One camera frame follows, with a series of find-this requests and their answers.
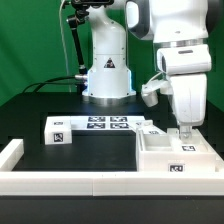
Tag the white cabinet body box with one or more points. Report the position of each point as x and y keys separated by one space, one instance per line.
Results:
x=154 y=154

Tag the white u-shaped boundary frame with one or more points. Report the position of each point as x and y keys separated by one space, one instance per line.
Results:
x=30 y=183

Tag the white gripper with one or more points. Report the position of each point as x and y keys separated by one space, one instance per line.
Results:
x=189 y=101

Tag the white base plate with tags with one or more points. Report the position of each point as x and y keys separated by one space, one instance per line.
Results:
x=105 y=122

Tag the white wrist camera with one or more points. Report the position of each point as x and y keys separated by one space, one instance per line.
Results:
x=149 y=91

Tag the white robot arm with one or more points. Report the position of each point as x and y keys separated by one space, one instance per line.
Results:
x=178 y=32

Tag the white cabinet top block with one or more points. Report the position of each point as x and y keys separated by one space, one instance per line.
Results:
x=58 y=130

